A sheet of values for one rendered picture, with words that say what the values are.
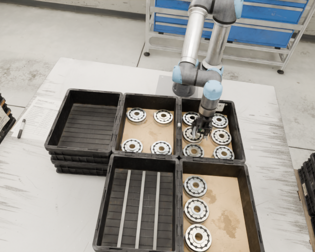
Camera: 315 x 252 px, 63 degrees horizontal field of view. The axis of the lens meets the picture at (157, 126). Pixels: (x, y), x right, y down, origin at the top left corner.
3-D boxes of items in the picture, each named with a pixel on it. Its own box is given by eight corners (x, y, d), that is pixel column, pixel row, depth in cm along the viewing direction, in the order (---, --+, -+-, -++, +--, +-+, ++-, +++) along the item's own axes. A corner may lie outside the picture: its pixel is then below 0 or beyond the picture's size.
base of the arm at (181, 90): (175, 78, 176) (177, 67, 168) (197, 84, 173) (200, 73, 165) (169, 93, 167) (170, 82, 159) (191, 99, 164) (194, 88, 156)
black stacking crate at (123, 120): (124, 108, 149) (123, 93, 140) (176, 112, 149) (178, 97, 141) (113, 167, 123) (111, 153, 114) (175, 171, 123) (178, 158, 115)
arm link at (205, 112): (200, 97, 116) (218, 99, 116) (198, 105, 120) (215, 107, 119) (200, 109, 111) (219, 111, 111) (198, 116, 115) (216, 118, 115)
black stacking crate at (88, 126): (72, 104, 149) (68, 88, 140) (124, 108, 149) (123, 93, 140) (50, 162, 123) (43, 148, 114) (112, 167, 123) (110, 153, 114)
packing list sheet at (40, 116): (34, 96, 167) (34, 95, 166) (69, 101, 165) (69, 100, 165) (7, 135, 145) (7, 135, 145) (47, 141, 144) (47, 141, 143)
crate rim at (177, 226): (111, 155, 116) (111, 152, 114) (178, 161, 116) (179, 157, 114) (91, 251, 89) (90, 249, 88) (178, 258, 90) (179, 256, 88)
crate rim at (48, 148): (68, 91, 142) (67, 87, 140) (123, 95, 142) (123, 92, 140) (44, 150, 115) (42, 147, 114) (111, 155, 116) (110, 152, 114)
